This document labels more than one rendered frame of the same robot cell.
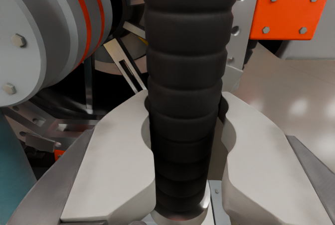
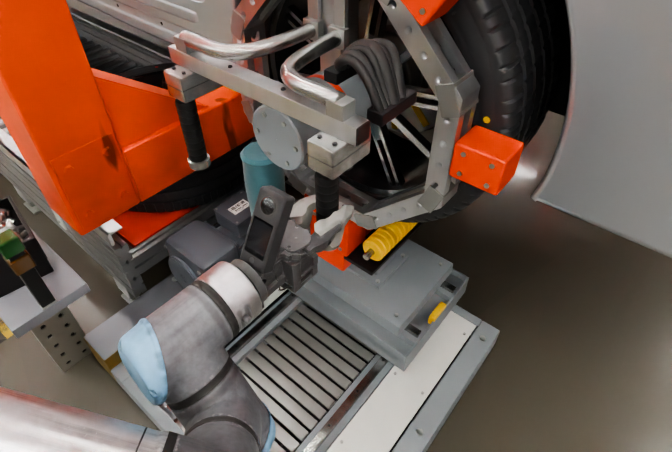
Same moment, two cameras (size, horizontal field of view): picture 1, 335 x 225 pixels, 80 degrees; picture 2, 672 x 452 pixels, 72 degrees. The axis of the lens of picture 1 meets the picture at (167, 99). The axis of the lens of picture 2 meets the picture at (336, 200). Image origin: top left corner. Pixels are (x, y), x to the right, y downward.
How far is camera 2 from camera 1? 64 cm
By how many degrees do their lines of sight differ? 32
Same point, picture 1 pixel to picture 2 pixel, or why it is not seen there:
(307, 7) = (488, 170)
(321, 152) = not seen: outside the picture
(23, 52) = (296, 153)
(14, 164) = not seen: hidden behind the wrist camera
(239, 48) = (440, 178)
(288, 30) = (476, 181)
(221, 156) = (538, 308)
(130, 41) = (408, 114)
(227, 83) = (431, 200)
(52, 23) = not seen: hidden behind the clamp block
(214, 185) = (484, 330)
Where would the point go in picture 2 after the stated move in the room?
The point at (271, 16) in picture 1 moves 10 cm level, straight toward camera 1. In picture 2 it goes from (463, 166) to (413, 183)
